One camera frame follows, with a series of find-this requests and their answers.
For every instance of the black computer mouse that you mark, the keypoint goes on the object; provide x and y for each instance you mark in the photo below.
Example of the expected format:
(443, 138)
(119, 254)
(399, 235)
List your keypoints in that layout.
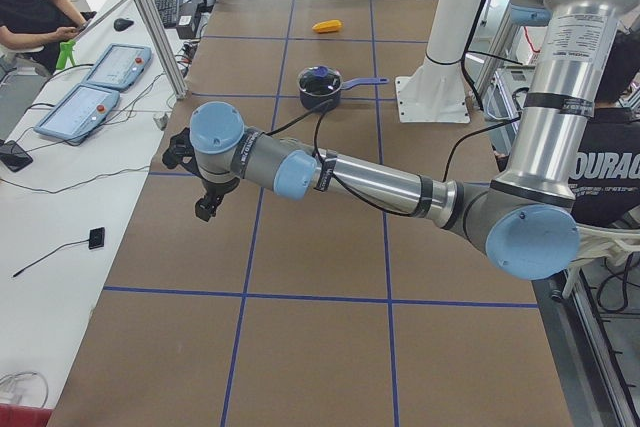
(121, 24)

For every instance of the lower blue teach pendant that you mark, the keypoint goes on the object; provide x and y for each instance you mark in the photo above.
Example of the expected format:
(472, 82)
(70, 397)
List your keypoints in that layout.
(78, 114)

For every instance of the white chair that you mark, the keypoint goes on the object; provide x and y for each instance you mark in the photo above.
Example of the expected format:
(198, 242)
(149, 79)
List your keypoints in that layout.
(614, 245)

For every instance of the glass pot lid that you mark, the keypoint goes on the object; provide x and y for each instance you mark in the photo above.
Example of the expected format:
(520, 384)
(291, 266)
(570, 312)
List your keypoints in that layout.
(319, 80)

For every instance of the small black square pad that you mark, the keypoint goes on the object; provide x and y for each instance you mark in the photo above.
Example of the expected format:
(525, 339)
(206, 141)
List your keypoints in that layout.
(96, 238)

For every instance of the brown paper table mat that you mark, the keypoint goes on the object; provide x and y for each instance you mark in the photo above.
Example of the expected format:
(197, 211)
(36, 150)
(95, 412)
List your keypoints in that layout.
(323, 311)

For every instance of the black keyboard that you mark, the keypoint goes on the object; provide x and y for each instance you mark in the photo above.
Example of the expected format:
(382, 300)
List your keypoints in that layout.
(168, 11)

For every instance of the aluminium frame post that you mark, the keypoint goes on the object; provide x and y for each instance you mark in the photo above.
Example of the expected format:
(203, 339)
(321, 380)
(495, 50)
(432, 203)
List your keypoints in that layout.
(163, 50)

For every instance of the dark blue saucepan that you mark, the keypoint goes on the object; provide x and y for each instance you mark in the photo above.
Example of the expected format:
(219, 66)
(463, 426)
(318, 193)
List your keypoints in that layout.
(330, 102)

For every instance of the black smartphone on desk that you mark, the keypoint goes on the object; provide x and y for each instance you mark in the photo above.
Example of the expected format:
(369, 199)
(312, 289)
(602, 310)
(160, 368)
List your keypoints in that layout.
(14, 157)

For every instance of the person in black courage shirt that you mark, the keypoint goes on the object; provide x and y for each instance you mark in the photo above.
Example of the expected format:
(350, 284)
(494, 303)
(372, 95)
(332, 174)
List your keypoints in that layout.
(605, 178)

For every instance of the upper blue teach pendant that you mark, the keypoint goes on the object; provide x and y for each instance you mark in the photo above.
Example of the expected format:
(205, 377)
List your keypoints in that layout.
(119, 67)

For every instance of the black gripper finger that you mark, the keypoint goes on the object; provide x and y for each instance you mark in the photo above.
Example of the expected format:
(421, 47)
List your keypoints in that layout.
(205, 207)

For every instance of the blue teach pendant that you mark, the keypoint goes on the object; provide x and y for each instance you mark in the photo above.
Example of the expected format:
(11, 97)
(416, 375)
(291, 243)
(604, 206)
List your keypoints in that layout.
(119, 67)
(78, 114)

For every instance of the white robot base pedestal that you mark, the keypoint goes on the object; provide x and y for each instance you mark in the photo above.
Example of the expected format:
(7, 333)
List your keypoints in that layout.
(435, 92)

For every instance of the person in black at desk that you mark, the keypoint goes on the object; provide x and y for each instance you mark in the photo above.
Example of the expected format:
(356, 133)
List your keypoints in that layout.
(43, 24)

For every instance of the green clamp stand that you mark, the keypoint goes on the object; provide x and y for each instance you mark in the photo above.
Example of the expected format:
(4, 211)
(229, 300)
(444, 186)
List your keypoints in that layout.
(66, 54)

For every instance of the yellow corn cob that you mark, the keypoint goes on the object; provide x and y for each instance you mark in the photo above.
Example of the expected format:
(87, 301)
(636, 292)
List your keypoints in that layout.
(328, 26)

